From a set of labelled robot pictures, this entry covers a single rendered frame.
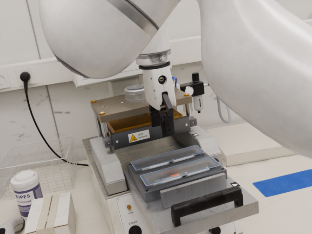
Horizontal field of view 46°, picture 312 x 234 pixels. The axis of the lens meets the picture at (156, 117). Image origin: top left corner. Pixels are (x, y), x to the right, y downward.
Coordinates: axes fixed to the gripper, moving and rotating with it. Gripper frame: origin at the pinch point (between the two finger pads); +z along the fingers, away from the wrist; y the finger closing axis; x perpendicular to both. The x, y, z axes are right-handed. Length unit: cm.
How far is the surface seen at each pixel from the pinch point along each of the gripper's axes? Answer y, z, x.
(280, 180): 12, 34, -43
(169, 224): -22.4, 11.9, 8.1
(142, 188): -10.4, 9.5, 9.7
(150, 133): 11.0, 5.7, 0.3
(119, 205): 0.4, 18.8, 14.1
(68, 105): 74, 10, 17
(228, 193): -23.9, 8.1, -4.3
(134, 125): 13.3, 3.3, 3.9
